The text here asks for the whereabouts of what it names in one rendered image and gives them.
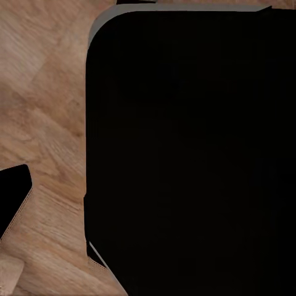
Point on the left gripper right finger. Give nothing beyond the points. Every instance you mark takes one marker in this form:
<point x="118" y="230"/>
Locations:
<point x="286" y="182"/>

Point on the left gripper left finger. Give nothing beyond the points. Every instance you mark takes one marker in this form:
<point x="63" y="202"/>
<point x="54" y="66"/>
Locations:
<point x="15" y="184"/>

